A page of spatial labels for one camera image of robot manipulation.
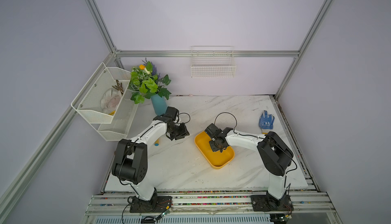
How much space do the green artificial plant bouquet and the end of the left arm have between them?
0.47ft

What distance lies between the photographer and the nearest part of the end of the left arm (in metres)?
0.68

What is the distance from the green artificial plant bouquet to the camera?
0.80 m
